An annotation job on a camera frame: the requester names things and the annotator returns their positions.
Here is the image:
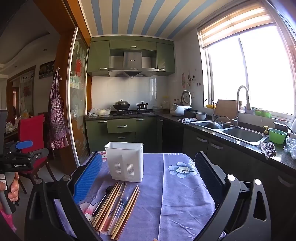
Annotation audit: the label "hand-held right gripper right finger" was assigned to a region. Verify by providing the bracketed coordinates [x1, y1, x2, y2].
[194, 151, 272, 241]

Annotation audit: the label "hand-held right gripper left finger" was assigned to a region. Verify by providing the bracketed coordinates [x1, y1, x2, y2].
[24, 152, 103, 241]

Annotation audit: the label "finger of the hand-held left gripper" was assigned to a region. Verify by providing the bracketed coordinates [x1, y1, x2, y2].
[22, 148, 49, 163]
[9, 140, 33, 151]

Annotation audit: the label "pile of wooden chopsticks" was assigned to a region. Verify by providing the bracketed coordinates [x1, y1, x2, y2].
[92, 182, 141, 241]

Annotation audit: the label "white plastic utensil holder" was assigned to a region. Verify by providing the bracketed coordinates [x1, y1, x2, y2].
[105, 142, 144, 183]

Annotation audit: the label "person's left forearm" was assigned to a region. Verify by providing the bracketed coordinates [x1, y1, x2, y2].
[0, 205, 18, 241]

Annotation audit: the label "person's left hand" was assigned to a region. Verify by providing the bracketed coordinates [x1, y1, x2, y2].
[8, 173, 20, 206]

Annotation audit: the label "red cushioned chair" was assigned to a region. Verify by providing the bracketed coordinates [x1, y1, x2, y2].
[17, 113, 57, 195]

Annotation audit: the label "dark metal spoon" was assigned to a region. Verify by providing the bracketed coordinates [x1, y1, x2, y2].
[92, 185, 115, 217]

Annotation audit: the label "dark lower cabinets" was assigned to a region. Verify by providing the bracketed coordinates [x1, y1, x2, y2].
[162, 118, 296, 241]

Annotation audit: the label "purple floral tablecloth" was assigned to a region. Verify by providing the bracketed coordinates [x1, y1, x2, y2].
[54, 151, 225, 241]

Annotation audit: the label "checkered apron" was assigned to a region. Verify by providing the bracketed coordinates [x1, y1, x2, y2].
[47, 67, 70, 149]

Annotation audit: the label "steel double sink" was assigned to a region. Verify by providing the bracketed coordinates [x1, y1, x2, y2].
[191, 119, 270, 146]

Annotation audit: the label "green lower cabinets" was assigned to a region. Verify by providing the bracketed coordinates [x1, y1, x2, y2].
[85, 116, 163, 153]

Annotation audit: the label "green cabinets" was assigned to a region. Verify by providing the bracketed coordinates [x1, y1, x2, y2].
[85, 116, 163, 153]
[87, 36, 176, 77]

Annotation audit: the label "small steel faucet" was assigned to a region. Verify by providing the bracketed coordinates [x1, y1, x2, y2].
[204, 98, 215, 121]

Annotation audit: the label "dark rag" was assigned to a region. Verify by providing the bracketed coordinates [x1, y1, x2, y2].
[259, 142, 277, 160]

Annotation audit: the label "white plastic bag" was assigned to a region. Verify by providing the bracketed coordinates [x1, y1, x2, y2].
[88, 107, 111, 116]

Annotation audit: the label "frosted glass sliding door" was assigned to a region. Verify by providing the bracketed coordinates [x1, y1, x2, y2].
[67, 27, 92, 167]

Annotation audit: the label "wooden cutting board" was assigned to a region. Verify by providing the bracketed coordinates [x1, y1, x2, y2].
[214, 100, 242, 121]

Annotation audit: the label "white rice cooker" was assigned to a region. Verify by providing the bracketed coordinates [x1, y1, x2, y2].
[169, 90, 192, 116]

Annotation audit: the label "tall steel faucet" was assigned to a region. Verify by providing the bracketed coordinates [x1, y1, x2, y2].
[232, 85, 252, 127]

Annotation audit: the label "black gas stove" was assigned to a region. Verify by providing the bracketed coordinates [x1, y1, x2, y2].
[111, 109, 156, 115]

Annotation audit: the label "black wok with lid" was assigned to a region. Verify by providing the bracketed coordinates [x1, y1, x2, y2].
[113, 99, 130, 111]

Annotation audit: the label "dark framed picture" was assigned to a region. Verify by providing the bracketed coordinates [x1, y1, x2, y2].
[39, 61, 55, 79]

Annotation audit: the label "green plastic basin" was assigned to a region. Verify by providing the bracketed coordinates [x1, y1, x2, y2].
[268, 128, 288, 144]

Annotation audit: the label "green windowsill containers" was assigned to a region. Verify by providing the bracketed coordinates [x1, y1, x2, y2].
[254, 109, 272, 118]

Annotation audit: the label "black container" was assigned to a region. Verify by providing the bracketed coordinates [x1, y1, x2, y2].
[274, 121, 288, 132]

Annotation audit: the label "crinkled silver plastic bag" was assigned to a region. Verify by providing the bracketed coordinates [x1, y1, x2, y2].
[283, 136, 296, 160]

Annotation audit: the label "kitchen window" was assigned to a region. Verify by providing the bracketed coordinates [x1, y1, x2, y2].
[196, 5, 296, 121]

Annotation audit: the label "green upper cabinets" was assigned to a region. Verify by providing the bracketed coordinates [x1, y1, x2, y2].
[87, 36, 176, 77]

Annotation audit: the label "steel range hood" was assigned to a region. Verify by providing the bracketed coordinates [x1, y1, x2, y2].
[107, 50, 160, 78]

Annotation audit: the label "striped window blind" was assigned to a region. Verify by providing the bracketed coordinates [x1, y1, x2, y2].
[196, 6, 277, 49]

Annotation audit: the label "black pan with handle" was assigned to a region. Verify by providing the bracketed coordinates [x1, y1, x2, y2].
[205, 116, 232, 129]

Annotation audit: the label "wall poster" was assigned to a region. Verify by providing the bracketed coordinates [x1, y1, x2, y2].
[20, 70, 36, 116]

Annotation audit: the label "hanging wall utensils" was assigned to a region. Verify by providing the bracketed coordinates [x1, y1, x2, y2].
[181, 71, 193, 88]

